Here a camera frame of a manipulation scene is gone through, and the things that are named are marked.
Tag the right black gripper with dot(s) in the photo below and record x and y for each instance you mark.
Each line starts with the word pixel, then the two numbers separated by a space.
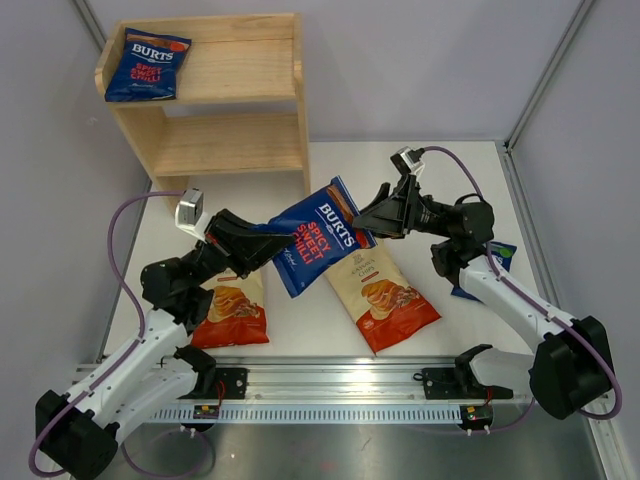
pixel 394 217

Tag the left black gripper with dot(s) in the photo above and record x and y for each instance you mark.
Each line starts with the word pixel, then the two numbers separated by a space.
pixel 227 238

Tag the blue Burts chilli bag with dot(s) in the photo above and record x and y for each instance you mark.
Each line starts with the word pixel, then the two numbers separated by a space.
pixel 148 68

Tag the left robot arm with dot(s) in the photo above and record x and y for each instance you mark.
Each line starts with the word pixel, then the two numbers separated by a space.
pixel 82 429

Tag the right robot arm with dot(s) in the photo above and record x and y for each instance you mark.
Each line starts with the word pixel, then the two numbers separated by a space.
pixel 570 362

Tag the left cassava chips bag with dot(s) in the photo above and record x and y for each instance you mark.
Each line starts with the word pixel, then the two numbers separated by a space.
pixel 236 315

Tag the cassava chips bag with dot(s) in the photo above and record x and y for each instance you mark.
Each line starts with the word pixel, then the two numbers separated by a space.
pixel 382 304
pixel 236 315

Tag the right cassava chips bag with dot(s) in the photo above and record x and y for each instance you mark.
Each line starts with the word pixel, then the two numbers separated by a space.
pixel 382 304

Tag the wooden two-tier shelf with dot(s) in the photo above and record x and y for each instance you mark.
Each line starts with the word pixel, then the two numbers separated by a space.
pixel 240 105

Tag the Burts sea salt vinegar bag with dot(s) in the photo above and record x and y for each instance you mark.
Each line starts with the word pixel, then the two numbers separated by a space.
pixel 503 254

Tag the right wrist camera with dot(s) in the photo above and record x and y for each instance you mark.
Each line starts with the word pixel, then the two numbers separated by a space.
pixel 408 161

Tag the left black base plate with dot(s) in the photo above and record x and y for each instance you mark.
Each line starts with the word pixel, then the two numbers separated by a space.
pixel 228 383

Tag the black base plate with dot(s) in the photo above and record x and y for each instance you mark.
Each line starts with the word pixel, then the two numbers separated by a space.
pixel 228 383
pixel 441 383

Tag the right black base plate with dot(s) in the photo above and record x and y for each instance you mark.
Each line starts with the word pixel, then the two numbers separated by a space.
pixel 441 383

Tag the white slotted cable duct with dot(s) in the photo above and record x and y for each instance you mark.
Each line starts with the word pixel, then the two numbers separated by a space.
pixel 389 414

